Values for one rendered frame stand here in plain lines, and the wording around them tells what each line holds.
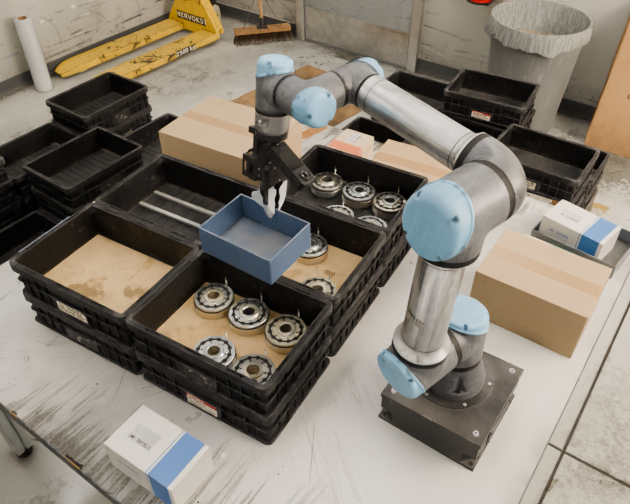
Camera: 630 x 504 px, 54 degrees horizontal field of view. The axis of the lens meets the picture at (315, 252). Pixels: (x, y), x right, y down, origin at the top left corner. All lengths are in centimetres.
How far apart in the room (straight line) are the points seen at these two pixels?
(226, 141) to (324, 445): 109
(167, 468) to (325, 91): 84
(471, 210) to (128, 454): 90
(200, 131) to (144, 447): 115
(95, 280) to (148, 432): 50
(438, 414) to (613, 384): 138
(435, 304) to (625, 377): 174
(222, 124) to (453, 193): 138
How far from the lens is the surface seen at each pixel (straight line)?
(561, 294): 170
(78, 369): 174
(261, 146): 135
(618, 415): 264
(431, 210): 95
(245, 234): 144
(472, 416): 146
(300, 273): 168
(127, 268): 177
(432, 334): 118
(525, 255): 179
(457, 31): 454
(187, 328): 157
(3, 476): 250
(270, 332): 150
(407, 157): 211
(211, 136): 215
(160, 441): 144
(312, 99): 117
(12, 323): 193
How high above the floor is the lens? 199
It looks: 41 degrees down
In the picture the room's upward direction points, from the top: straight up
